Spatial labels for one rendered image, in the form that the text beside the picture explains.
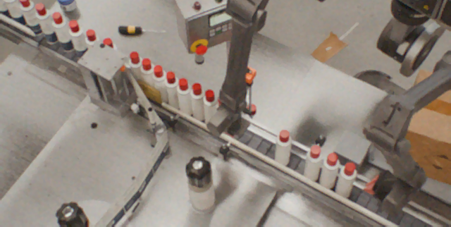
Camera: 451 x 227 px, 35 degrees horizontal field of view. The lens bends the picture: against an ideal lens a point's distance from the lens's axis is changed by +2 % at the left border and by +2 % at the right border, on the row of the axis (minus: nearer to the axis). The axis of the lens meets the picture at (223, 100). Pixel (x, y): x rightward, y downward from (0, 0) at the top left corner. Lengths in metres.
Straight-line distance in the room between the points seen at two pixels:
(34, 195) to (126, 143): 0.35
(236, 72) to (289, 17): 1.92
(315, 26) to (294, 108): 1.31
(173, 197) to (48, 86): 0.70
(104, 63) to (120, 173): 0.39
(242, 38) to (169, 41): 0.93
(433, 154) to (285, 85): 0.63
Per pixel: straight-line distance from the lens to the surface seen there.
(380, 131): 1.81
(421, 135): 2.35
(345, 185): 2.36
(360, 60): 3.81
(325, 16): 3.96
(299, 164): 2.50
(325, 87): 2.72
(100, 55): 2.46
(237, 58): 2.00
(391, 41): 2.45
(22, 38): 2.91
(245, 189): 2.46
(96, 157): 2.56
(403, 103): 1.80
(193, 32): 2.15
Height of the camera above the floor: 3.14
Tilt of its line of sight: 60 degrees down
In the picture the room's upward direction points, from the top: 3 degrees counter-clockwise
